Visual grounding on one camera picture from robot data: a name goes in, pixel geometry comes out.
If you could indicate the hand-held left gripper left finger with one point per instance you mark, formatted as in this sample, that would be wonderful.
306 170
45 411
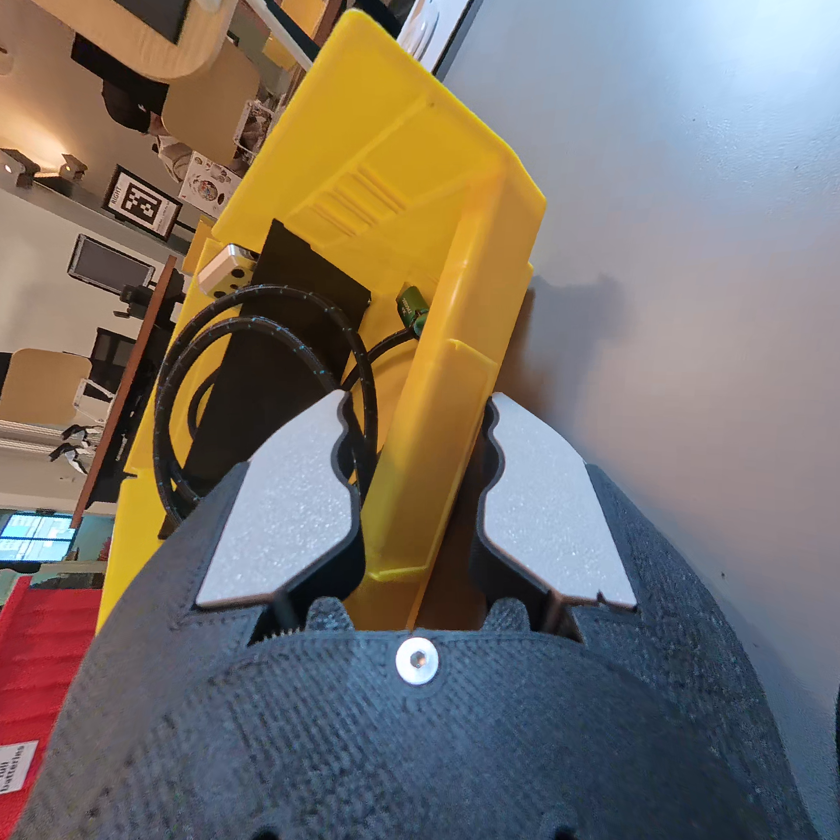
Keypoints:
282 518

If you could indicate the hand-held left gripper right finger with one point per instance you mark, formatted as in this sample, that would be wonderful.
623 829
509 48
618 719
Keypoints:
554 518

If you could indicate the yellow plastic storage bin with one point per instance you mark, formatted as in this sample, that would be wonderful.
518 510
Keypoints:
407 131

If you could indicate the small monitor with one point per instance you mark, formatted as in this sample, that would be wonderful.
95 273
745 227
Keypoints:
111 264

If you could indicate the white printed box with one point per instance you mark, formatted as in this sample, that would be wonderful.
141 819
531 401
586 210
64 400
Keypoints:
208 184

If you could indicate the silver adapter block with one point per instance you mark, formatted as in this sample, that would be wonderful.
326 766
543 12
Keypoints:
223 270

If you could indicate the beige curved table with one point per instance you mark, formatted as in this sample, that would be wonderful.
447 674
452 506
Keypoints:
177 56

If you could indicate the black flat device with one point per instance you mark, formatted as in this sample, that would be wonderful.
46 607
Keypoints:
308 275

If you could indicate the wooden desk edge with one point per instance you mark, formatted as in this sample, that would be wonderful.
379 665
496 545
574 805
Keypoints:
124 400

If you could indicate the lit display screen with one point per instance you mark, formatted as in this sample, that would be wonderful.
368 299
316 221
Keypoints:
36 537

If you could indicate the red cloth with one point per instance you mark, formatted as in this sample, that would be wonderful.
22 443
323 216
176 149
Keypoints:
46 656

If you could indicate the white paper label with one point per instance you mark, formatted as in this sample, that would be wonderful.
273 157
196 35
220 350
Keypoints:
18 768

